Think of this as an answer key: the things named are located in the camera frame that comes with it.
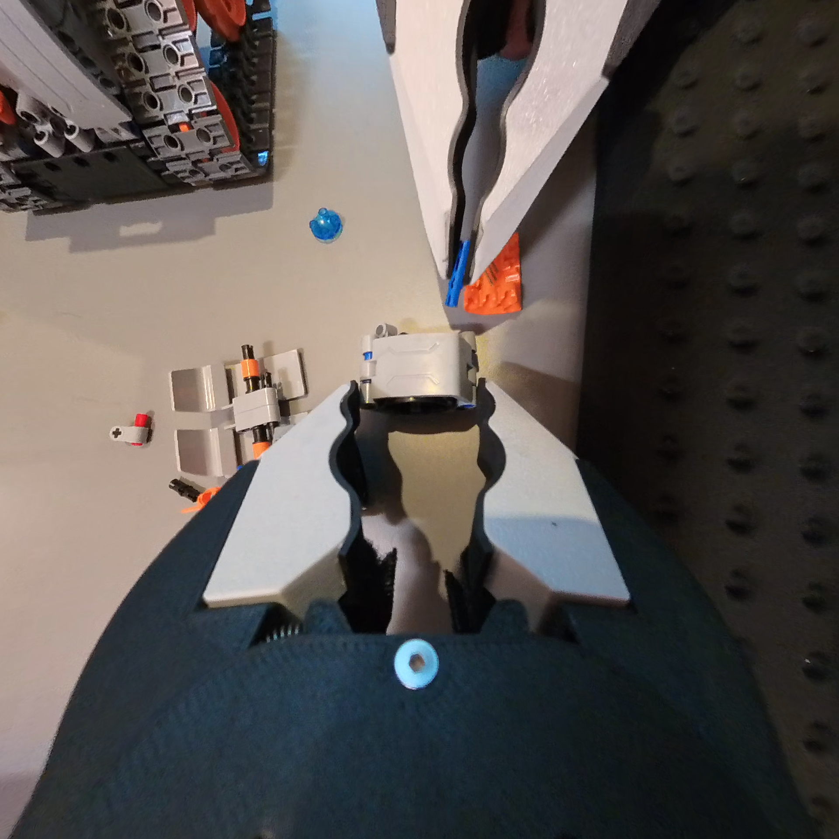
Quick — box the black dimpled cushion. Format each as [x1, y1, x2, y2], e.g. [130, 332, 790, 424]
[576, 0, 839, 839]

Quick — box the long blue brick pin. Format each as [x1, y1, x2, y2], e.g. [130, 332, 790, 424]
[444, 239, 473, 309]

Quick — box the small blue brick pin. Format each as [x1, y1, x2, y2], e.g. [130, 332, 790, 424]
[307, 207, 347, 246]

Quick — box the orange curved brick piece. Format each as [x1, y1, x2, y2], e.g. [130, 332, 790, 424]
[463, 232, 526, 316]

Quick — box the small grey connector red pin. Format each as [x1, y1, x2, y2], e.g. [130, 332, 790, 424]
[109, 411, 156, 448]

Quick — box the grey orange brick wheel assembly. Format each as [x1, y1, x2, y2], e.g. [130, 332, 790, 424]
[168, 343, 309, 513]

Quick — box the grey orange tracked brick robot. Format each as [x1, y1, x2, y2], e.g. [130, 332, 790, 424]
[0, 0, 277, 215]

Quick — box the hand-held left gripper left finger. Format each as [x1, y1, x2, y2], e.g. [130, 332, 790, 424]
[202, 381, 397, 633]

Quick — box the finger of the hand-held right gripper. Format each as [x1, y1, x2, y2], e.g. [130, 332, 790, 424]
[468, 0, 648, 284]
[387, 0, 479, 284]

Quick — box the small grey brick hinge assembly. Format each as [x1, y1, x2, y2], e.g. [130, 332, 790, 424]
[357, 321, 484, 415]

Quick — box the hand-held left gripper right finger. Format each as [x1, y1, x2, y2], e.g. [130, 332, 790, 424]
[444, 379, 631, 633]

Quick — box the person's right hand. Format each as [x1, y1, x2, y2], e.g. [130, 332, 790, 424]
[484, 0, 537, 61]

